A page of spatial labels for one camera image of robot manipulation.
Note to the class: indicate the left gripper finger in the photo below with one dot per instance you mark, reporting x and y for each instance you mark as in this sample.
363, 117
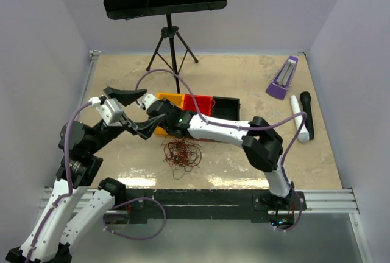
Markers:
145, 129
124, 97

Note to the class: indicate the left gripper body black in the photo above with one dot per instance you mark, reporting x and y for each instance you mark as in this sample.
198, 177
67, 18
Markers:
126, 123

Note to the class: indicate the yellow plastic bin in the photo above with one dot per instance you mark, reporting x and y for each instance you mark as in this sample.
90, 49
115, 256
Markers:
176, 99

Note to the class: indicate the red plastic bin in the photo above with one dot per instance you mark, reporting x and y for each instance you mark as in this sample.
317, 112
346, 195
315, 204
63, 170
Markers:
204, 103

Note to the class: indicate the black plastic bin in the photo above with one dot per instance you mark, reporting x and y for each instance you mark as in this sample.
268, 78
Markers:
226, 108

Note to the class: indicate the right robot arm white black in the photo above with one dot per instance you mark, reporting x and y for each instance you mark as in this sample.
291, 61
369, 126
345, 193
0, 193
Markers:
261, 144

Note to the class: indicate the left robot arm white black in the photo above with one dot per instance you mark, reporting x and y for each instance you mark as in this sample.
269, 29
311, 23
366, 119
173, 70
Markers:
91, 127

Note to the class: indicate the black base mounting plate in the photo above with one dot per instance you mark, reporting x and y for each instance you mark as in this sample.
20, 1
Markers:
255, 205

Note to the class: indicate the purple metronome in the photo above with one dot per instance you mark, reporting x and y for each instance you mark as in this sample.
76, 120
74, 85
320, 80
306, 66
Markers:
281, 82

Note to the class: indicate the black microphone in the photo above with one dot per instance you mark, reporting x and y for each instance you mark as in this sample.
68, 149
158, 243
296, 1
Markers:
305, 99

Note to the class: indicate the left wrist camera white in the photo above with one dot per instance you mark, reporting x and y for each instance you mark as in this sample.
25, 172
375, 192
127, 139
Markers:
110, 110

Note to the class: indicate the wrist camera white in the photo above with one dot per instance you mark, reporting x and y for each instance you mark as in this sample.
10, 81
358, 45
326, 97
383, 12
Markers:
110, 110
146, 101

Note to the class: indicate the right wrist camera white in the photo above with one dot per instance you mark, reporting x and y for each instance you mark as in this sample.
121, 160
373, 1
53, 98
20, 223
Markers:
146, 101

